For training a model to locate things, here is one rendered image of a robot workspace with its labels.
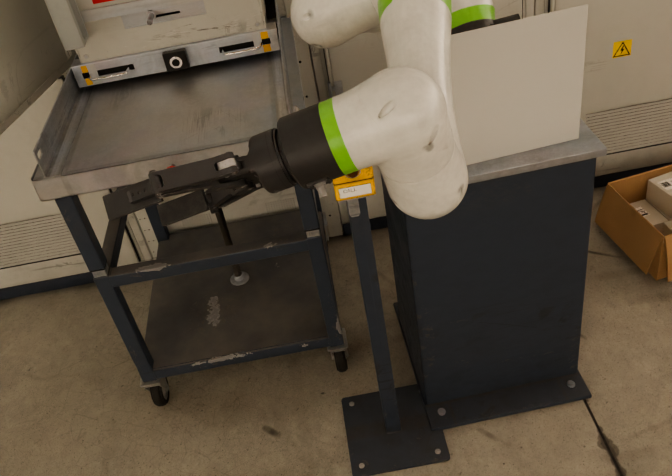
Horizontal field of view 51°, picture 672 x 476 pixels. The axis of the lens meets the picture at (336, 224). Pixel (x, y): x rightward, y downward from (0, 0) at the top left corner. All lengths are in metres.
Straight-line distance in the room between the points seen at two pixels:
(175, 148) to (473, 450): 1.07
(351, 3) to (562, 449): 1.25
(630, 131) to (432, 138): 1.89
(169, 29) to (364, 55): 0.63
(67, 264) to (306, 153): 1.95
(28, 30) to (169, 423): 1.16
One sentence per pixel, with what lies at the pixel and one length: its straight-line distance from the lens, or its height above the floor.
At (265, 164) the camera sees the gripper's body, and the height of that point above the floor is 1.18.
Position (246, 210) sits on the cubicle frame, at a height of 0.19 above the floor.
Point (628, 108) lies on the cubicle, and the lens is 2.62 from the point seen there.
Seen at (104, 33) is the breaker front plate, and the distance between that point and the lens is 1.95.
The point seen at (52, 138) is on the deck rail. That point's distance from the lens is 1.76.
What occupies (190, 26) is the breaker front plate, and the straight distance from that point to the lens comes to 1.91.
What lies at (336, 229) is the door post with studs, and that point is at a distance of 2.58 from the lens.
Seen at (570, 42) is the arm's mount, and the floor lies 0.98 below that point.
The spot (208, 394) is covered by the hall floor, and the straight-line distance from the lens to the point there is 2.19.
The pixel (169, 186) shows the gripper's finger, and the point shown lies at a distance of 0.81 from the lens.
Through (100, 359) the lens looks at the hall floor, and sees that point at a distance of 2.45.
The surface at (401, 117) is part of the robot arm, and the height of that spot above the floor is 1.22.
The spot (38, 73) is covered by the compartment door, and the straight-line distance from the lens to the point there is 2.16.
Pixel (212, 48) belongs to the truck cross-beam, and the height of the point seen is 0.90.
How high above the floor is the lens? 1.61
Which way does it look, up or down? 37 degrees down
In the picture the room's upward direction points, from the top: 11 degrees counter-clockwise
